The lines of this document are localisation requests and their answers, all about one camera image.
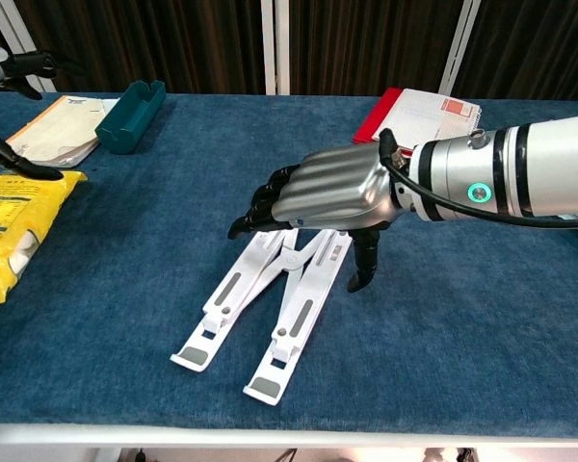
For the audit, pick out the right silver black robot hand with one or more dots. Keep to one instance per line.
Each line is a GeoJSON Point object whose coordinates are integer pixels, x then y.
{"type": "Point", "coordinates": [332, 187]}

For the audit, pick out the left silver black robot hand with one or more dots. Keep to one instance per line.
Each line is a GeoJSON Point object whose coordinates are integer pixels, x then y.
{"type": "Point", "coordinates": [29, 62]}

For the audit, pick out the white folding laptop stand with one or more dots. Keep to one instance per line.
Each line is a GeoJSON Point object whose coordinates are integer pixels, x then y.
{"type": "Point", "coordinates": [318, 279]}

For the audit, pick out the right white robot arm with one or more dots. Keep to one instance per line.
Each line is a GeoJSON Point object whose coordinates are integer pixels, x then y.
{"type": "Point", "coordinates": [549, 168]}

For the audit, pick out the beige paper booklet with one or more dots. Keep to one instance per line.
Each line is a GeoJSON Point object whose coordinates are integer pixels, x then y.
{"type": "Point", "coordinates": [58, 130]}

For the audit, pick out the red cover book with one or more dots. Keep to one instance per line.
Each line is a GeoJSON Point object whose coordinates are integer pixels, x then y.
{"type": "Point", "coordinates": [371, 122]}

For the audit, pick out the teal plastic tray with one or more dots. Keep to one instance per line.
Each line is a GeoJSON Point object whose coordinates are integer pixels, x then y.
{"type": "Point", "coordinates": [130, 118]}

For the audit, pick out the white spiral notebook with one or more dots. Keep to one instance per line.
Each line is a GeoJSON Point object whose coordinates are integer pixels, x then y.
{"type": "Point", "coordinates": [424, 115]}

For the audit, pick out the black pleated curtain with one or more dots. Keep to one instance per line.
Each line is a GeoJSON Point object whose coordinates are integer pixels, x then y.
{"type": "Point", "coordinates": [173, 43]}

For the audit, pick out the yellow snack bag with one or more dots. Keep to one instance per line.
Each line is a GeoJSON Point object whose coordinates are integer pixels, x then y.
{"type": "Point", "coordinates": [9, 226]}

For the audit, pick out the blue felt table mat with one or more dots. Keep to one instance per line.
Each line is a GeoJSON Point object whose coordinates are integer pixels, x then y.
{"type": "Point", "coordinates": [125, 240]}

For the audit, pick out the white aluminium frame post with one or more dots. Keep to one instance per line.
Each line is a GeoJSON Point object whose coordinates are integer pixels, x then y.
{"type": "Point", "coordinates": [274, 48]}
{"type": "Point", "coordinates": [460, 48]}
{"type": "Point", "coordinates": [14, 24]}

